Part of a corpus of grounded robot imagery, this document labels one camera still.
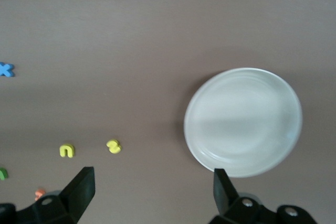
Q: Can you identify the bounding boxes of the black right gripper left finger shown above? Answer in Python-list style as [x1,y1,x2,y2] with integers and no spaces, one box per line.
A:
[0,166,95,224]

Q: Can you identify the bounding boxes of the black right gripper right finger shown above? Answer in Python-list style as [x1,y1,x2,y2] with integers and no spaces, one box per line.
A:
[209,168,318,224]

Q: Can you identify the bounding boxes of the yellow foam letter n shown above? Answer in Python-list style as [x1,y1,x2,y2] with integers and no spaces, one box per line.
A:
[59,143,75,158]

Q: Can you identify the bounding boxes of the yellow foam letter s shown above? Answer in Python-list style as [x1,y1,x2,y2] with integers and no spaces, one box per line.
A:
[106,139,122,154]

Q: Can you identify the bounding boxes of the orange foam letter t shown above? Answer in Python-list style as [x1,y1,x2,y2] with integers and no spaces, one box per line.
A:
[35,188,47,201]

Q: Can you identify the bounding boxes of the beige round plate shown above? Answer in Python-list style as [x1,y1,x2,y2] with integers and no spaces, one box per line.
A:
[183,67,303,178]

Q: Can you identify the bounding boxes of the blue foam letter x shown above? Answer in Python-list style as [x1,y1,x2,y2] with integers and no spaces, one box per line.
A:
[0,62,16,78]

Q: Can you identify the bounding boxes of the brown table cover sheet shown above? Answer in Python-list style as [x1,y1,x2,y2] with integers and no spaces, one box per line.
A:
[0,0,336,224]

